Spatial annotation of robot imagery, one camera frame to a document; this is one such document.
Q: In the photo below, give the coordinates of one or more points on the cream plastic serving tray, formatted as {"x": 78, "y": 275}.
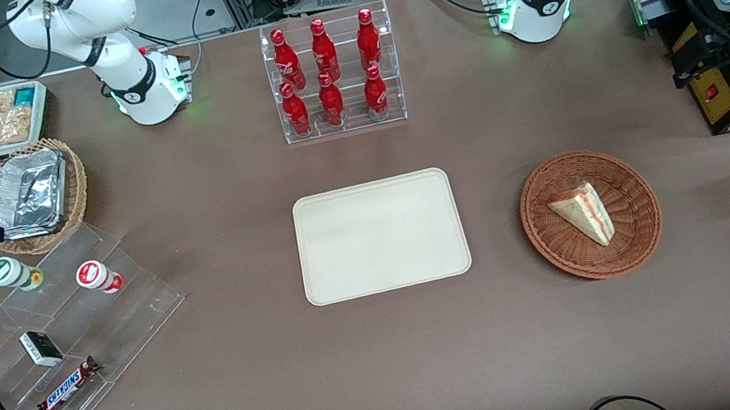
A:
{"x": 378, "y": 236}

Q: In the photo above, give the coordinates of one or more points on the clear acrylic bottle rack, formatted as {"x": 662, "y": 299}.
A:
{"x": 355, "y": 128}

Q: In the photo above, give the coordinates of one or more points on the red lid yogurt cup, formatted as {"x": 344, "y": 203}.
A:
{"x": 93, "y": 274}

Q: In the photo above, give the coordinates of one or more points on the green lid yogurt cup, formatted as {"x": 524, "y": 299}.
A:
{"x": 9, "y": 271}

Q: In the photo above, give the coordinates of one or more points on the Snickers chocolate bar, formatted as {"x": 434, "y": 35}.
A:
{"x": 67, "y": 387}

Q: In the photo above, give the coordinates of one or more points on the triangle sandwich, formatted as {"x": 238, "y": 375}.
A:
{"x": 585, "y": 215}

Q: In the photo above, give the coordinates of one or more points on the light tan wicker basket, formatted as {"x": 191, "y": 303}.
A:
{"x": 75, "y": 188}

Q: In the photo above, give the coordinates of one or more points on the brown round wicker basket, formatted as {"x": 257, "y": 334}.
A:
{"x": 568, "y": 252}

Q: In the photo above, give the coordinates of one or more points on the red cola bottle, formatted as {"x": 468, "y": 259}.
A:
{"x": 323, "y": 51}
{"x": 285, "y": 57}
{"x": 368, "y": 39}
{"x": 375, "y": 94}
{"x": 331, "y": 102}
{"x": 296, "y": 112}

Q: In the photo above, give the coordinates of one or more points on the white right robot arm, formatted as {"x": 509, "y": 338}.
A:
{"x": 143, "y": 94}

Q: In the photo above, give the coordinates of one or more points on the silver foil packets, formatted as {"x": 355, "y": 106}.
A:
{"x": 29, "y": 193}

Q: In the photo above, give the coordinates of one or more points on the teal snack packet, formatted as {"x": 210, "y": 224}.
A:
{"x": 24, "y": 95}

